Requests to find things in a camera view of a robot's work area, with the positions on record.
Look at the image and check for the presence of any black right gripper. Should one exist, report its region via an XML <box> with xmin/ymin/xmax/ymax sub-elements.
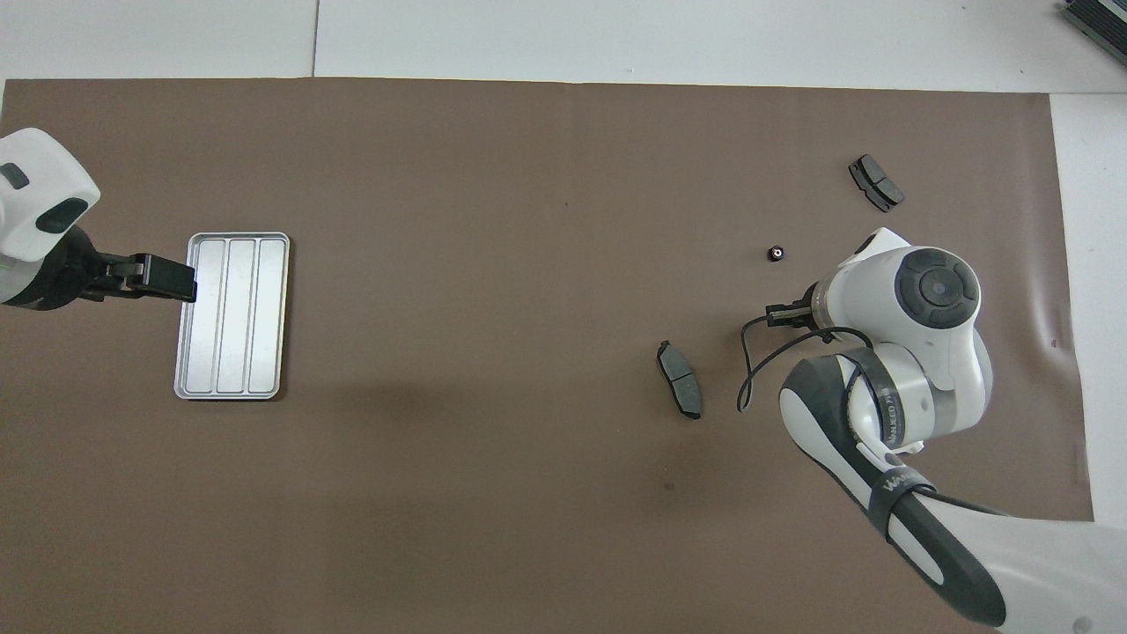
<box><xmin>765</xmin><ymin>301</ymin><xmax>821</xmax><ymax>332</ymax></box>

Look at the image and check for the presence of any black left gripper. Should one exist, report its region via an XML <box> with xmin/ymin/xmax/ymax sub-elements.
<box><xmin>26</xmin><ymin>226</ymin><xmax>199</xmax><ymax>310</ymax></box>

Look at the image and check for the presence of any silver metal tray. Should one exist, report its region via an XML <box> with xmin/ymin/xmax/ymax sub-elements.
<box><xmin>173</xmin><ymin>232</ymin><xmax>291</xmax><ymax>402</ymax></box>

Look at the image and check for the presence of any dark grey brake pad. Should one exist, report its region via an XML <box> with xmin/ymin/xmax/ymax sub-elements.
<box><xmin>848</xmin><ymin>154</ymin><xmax>906</xmax><ymax>214</ymax></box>
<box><xmin>657</xmin><ymin>340</ymin><xmax>704</xmax><ymax>421</ymax></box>

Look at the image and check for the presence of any brown table mat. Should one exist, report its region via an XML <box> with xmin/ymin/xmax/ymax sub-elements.
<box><xmin>0</xmin><ymin>77</ymin><xmax>1097</xmax><ymax>634</ymax></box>

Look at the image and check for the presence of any dark ridged device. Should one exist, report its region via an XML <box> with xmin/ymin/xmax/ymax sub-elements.
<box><xmin>1061</xmin><ymin>0</ymin><xmax>1127</xmax><ymax>67</ymax></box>

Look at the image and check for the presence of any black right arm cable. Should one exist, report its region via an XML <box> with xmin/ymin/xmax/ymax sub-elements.
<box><xmin>736</xmin><ymin>315</ymin><xmax>874</xmax><ymax>414</ymax></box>

